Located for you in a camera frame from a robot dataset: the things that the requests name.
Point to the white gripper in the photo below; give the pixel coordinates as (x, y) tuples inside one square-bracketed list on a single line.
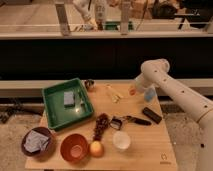
[(142, 84)]

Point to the orange bowl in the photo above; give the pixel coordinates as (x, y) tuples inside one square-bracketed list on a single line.
[(74, 148)]

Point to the green plastic tray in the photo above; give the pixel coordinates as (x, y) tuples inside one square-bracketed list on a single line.
[(60, 116)]

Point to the small orange pepper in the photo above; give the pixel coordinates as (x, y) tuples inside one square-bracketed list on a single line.
[(132, 90)]

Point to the small dark round object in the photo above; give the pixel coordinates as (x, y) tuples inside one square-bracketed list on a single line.
[(89, 84)]

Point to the yellow orange fruit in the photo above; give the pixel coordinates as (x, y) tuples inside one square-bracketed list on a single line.
[(96, 149)]

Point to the grey sponge block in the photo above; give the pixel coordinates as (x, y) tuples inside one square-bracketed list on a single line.
[(69, 98)]

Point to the dark red grape bunch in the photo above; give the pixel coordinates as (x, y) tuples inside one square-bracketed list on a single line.
[(102, 123)]

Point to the small black metal clip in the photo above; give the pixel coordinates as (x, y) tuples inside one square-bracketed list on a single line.
[(116, 123)]

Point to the black handled tool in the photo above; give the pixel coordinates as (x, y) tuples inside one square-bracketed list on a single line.
[(138, 121)]

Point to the black rectangular box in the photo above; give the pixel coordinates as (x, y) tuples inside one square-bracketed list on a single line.
[(152, 115)]

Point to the wooden board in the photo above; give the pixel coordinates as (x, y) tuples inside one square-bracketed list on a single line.
[(150, 149)]

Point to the white paper cup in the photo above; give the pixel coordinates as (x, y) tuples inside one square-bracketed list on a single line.
[(121, 140)]

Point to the crumpled grey cloth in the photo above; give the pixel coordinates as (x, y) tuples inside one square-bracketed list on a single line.
[(36, 141)]

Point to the dark brown bowl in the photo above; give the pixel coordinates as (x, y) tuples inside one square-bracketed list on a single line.
[(50, 147)]

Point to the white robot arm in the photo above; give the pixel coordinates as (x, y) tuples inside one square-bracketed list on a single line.
[(196, 105)]

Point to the pale yellow plastic piece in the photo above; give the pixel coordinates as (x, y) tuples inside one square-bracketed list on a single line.
[(114, 94)]

